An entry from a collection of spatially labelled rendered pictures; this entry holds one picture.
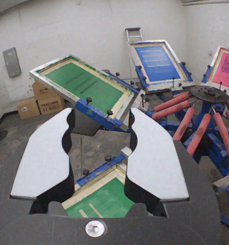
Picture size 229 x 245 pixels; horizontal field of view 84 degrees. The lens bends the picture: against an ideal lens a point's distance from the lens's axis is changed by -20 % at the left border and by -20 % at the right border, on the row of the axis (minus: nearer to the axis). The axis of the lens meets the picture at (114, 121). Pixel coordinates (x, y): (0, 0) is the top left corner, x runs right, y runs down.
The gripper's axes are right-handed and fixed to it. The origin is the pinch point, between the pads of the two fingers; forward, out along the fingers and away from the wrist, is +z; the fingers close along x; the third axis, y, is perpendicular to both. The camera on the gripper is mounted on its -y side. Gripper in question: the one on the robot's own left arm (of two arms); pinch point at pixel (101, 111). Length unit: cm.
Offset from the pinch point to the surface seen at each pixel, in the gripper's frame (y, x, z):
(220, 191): 47, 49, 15
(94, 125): 75, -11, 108
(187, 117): 42, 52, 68
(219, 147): 56, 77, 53
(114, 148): 167, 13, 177
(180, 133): 50, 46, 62
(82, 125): 76, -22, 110
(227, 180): 44, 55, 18
